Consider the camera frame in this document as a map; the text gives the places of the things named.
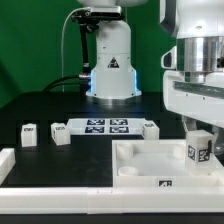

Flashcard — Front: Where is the white plate with tags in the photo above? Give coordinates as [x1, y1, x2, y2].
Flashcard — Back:
[67, 118, 144, 135]

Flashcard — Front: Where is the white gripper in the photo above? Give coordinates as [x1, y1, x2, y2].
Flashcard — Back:
[161, 46, 224, 154]

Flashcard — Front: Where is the grey white cable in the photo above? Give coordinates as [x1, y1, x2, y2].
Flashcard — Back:
[60, 6, 93, 93]

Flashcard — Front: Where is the white U-shaped obstacle fence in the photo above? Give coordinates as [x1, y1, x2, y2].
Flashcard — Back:
[0, 148, 224, 214]

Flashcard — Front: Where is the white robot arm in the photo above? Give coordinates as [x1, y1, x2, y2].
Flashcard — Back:
[78, 0, 224, 154]

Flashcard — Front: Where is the black cable bundle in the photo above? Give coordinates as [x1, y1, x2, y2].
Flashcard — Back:
[41, 74, 91, 93]

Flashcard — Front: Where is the white square tabletop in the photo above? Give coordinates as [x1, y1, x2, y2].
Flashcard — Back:
[112, 140, 224, 187]

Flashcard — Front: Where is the black camera on stand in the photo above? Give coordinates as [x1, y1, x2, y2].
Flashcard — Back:
[71, 6, 123, 74]

